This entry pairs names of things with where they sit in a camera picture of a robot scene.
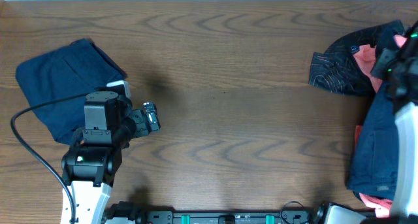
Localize navy shorts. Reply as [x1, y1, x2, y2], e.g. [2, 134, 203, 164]
[347, 76, 399, 200]
[16, 39, 127, 145]

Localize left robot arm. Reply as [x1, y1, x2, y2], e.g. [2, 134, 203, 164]
[61, 91, 161, 223]

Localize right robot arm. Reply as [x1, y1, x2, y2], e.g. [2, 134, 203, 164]
[371, 47, 417, 223]

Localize light pink garment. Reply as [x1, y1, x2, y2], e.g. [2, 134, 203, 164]
[353, 35, 407, 93]

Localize black patterned garment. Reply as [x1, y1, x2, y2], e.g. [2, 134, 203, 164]
[308, 20, 405, 96]

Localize folded navy shorts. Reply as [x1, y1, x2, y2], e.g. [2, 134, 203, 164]
[16, 39, 127, 145]

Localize red coral garment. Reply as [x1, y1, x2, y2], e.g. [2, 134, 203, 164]
[347, 125, 398, 218]

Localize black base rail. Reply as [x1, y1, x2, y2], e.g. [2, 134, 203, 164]
[101, 201, 325, 224]

